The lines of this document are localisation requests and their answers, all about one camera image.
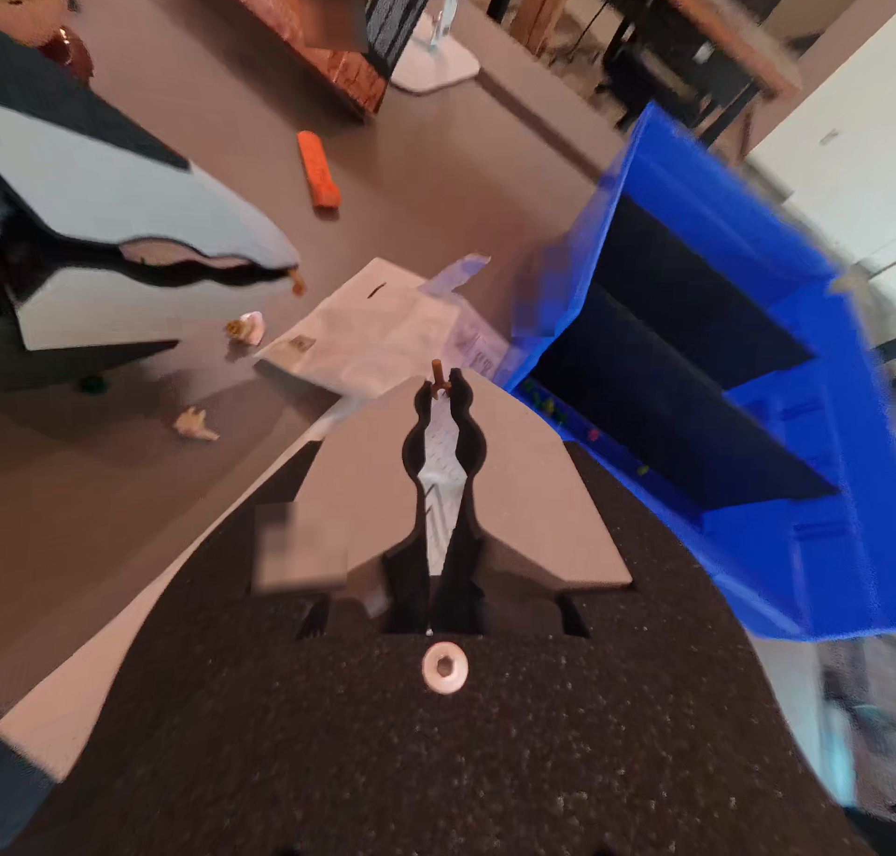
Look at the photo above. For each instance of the black bin divider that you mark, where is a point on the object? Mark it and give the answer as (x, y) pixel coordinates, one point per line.
(700, 296)
(665, 415)

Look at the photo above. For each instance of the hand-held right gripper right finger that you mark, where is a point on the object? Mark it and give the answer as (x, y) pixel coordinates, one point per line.
(546, 506)

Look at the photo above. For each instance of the black flower print box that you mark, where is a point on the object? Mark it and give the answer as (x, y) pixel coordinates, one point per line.
(252, 2)

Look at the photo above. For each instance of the orange brick separator tool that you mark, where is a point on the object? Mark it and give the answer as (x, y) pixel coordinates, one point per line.
(318, 170)

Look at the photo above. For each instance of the white stand base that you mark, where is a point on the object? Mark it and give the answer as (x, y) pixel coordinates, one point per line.
(437, 68)

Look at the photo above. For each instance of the blue plastic bin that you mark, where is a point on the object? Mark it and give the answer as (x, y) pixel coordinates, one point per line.
(805, 520)

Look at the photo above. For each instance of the person's dark trouser leg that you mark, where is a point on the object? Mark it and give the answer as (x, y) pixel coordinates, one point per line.
(17, 786)

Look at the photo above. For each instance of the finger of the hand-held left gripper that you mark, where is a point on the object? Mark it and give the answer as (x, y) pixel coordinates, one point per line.
(91, 310)
(140, 198)

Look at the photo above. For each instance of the black office chair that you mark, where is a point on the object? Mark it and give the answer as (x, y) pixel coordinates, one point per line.
(665, 79)

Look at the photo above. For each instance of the long wooden table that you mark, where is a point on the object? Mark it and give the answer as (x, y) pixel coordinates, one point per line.
(721, 23)

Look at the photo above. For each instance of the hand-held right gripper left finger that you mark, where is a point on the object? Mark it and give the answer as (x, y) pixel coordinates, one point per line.
(364, 464)

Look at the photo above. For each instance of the dark brown brick piece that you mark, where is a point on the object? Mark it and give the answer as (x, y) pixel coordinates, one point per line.
(66, 54)

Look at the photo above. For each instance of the white paper bag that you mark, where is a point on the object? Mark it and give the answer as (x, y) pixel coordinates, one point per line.
(364, 331)

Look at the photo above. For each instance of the pale pink brick piece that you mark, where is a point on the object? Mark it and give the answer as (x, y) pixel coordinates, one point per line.
(196, 425)
(246, 329)

